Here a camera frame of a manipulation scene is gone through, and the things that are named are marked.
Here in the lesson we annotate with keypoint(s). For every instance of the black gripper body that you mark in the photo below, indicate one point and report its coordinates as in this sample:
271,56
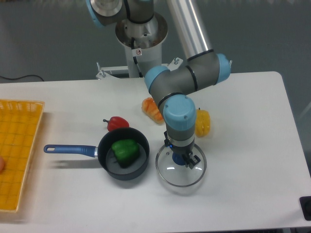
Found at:
180,147

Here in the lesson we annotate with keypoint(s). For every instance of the glass lid with blue knob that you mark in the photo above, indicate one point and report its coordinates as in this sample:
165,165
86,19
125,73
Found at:
172,170

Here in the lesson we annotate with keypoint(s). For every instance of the green bell pepper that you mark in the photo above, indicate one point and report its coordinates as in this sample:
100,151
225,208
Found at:
126,152

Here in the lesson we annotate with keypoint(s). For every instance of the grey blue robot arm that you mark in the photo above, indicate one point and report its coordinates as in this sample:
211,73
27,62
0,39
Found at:
170,89

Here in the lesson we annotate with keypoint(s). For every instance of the yellow bell pepper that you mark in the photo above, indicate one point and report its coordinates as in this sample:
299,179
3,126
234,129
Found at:
202,123

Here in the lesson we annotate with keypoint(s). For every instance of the orange bell pepper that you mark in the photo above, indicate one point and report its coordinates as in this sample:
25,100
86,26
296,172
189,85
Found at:
150,108

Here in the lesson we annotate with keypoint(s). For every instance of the red bell pepper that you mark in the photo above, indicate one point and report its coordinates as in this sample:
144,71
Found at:
116,122

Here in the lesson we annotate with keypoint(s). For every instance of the black device at table edge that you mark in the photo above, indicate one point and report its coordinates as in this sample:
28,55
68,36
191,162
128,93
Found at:
305,203

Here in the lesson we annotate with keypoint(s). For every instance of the yellow woven basket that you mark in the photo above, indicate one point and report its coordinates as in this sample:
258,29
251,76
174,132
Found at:
19,124

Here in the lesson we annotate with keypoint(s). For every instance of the dark pot with blue handle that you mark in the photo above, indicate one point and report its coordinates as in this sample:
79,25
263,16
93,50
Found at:
106,156

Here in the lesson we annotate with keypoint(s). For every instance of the white table mounting bracket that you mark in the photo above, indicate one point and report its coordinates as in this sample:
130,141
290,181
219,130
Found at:
122,71

